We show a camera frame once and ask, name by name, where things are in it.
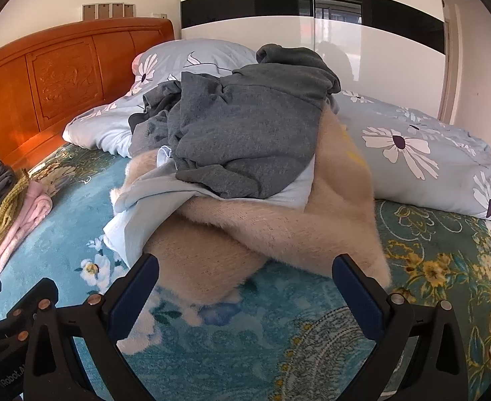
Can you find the beige fuzzy sweater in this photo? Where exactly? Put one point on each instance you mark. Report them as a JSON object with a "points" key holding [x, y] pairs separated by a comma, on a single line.
{"points": [[270, 225]]}

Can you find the light blue shirt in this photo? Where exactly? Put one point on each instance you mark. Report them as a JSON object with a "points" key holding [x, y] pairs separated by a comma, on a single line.
{"points": [[145, 200]]}

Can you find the teal floral blanket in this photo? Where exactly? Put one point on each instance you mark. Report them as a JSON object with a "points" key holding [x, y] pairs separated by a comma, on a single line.
{"points": [[61, 234]]}

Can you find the grey sweatshirt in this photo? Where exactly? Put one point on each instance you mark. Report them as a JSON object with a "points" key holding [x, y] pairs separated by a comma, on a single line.
{"points": [[245, 125]]}

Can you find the orange wooden headboard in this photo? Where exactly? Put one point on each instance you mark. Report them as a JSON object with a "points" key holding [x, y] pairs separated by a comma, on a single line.
{"points": [[61, 75]]}

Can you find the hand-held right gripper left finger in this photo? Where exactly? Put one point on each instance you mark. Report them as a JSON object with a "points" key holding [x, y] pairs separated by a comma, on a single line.
{"points": [[133, 294]]}

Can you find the black garment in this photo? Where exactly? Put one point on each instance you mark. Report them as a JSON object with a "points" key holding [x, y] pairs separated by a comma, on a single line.
{"points": [[135, 123]]}

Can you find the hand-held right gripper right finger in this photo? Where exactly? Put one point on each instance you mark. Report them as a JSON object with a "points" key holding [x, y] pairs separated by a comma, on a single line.
{"points": [[358, 300]]}

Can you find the folded pink garment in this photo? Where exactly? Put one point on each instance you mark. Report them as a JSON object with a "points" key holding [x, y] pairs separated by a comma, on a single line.
{"points": [[32, 213]]}

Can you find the white door frame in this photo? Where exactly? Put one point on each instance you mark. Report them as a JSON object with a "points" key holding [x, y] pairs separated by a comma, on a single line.
{"points": [[448, 67]]}

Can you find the folded olive knit sweater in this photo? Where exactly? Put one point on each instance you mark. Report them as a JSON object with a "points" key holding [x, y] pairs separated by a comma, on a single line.
{"points": [[3, 217]]}

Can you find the white wardrobe with black stripe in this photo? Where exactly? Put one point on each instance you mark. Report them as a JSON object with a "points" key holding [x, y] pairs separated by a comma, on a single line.
{"points": [[375, 71]]}

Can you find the blue floral duvet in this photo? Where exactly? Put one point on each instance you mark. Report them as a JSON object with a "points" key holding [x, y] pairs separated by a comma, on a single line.
{"points": [[416, 167]]}

